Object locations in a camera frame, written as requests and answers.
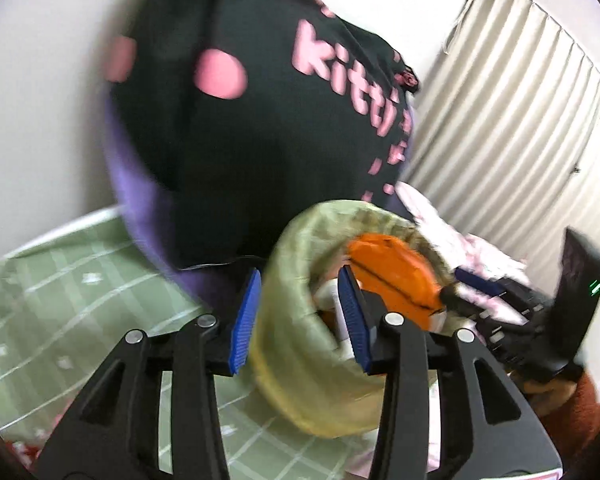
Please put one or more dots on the cream pleated curtain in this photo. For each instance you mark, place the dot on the cream pleated curtain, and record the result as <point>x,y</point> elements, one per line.
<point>520,135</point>

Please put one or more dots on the pink printed cloth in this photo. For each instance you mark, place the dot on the pink printed cloth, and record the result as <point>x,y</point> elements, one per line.
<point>455,245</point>

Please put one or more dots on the yellow plastic bag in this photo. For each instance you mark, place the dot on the yellow plastic bag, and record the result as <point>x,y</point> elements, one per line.
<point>290,335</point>

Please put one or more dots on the person's right forearm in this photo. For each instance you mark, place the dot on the person's right forearm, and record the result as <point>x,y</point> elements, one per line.
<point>575,405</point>

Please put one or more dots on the green grid blanket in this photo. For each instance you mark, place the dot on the green grid blanket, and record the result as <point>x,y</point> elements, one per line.
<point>80,310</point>

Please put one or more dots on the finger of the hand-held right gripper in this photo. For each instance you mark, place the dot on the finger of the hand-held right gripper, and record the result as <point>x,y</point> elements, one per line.
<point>480,280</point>
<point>457,297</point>

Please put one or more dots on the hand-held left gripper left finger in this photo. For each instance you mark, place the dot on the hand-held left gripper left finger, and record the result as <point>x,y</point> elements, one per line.
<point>245,320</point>

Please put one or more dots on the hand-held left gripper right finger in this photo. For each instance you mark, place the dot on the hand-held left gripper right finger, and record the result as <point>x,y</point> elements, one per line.
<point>355,320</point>

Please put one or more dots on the orange wrapper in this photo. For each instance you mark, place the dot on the orange wrapper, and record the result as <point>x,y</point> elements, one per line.
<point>395,270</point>

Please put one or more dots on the red-brown cloth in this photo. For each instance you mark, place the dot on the red-brown cloth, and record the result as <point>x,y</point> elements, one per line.
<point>22,454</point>

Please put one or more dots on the white bed frame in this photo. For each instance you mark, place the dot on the white bed frame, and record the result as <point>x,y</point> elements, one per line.
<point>70,226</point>

